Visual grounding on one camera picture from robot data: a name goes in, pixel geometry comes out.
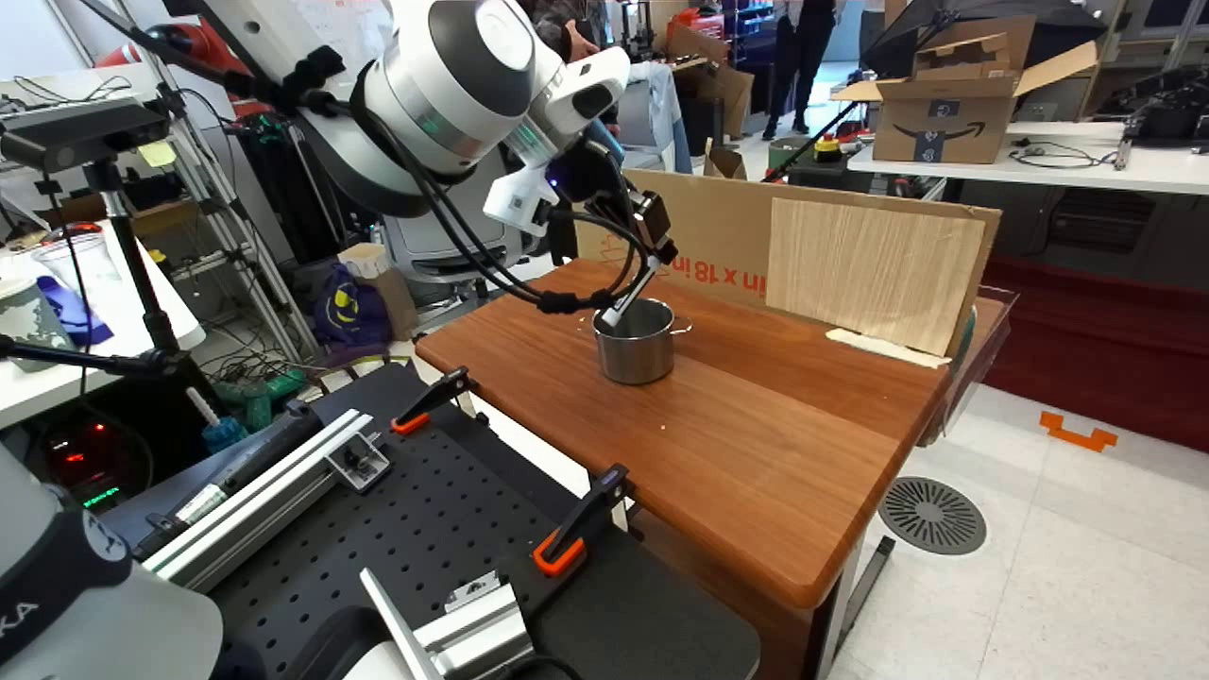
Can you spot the orange black clamp left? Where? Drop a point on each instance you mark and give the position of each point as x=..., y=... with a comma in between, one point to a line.
x=566, y=545

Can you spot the black perforated board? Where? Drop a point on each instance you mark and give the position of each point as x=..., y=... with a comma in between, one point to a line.
x=452, y=509

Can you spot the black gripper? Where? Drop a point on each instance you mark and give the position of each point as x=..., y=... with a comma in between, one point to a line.
x=593, y=191

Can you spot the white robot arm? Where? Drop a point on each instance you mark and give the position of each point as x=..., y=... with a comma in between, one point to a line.
x=452, y=85

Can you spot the open cardboard box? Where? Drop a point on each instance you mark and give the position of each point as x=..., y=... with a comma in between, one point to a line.
x=948, y=93

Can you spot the orange black clamp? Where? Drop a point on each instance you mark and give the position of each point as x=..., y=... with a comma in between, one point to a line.
x=566, y=545
x=437, y=394

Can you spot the silver metal pot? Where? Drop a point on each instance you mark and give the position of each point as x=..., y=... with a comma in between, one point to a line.
x=640, y=346

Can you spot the orange black clamp right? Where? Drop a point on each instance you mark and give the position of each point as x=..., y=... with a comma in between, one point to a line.
x=437, y=394

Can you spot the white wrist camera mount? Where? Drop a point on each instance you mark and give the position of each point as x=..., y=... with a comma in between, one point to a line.
x=514, y=196

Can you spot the black and white marker pen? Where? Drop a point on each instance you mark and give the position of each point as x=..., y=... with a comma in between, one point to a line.
x=616, y=312

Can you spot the cardboard panel on table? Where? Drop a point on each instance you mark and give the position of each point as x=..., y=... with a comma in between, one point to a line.
x=874, y=266

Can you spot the aluminium extrusion rail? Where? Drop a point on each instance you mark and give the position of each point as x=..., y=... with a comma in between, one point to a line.
x=241, y=527

